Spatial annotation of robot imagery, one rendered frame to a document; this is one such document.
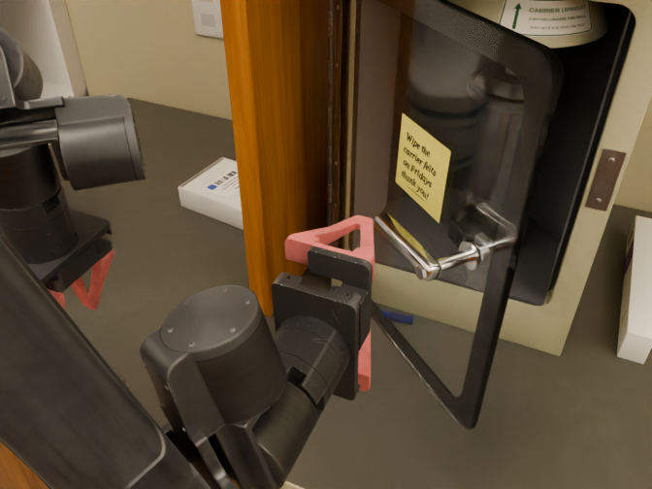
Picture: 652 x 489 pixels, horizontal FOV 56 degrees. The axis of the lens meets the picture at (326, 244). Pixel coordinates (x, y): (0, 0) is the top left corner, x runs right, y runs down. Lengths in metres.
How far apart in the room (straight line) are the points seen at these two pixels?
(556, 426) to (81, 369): 0.58
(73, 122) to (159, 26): 0.89
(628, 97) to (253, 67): 0.36
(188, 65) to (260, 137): 0.72
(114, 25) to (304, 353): 1.17
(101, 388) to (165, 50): 1.16
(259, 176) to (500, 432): 0.40
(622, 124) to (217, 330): 0.46
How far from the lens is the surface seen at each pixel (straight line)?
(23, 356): 0.29
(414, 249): 0.53
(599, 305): 0.94
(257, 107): 0.67
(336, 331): 0.43
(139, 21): 1.44
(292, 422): 0.39
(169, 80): 1.45
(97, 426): 0.32
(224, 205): 1.00
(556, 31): 0.66
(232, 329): 0.33
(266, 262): 0.78
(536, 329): 0.82
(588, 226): 0.72
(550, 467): 0.74
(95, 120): 0.53
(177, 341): 0.34
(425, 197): 0.58
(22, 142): 0.52
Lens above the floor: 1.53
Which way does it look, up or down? 38 degrees down
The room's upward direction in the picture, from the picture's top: straight up
